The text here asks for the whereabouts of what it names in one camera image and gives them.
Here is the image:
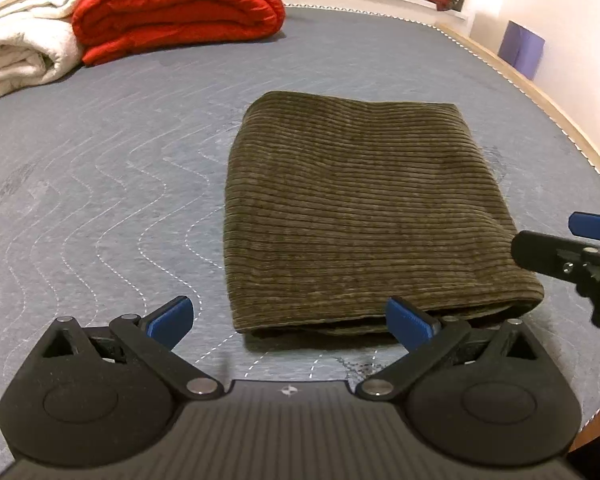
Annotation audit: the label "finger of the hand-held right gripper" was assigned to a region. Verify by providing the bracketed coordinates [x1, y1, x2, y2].
[568, 211, 600, 242]
[511, 230, 600, 282]

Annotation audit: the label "purple rolled mat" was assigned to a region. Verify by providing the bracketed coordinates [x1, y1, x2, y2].
[498, 20, 546, 81]

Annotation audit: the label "white folded blanket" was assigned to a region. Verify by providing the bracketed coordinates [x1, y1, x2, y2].
[0, 0, 100, 107]

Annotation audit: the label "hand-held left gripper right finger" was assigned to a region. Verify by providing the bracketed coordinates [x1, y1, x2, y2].
[356, 296, 541, 402]

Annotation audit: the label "grey quilted mattress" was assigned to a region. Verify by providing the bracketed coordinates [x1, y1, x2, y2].
[0, 6, 600, 480]

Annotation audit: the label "red folded quilt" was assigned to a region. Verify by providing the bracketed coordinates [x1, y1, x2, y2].
[71, 0, 287, 67]

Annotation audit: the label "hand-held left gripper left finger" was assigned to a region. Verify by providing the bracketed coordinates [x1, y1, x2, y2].
[39, 295, 226, 402]

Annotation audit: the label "olive corduroy pants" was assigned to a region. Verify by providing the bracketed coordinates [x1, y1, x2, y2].
[223, 91, 546, 338]

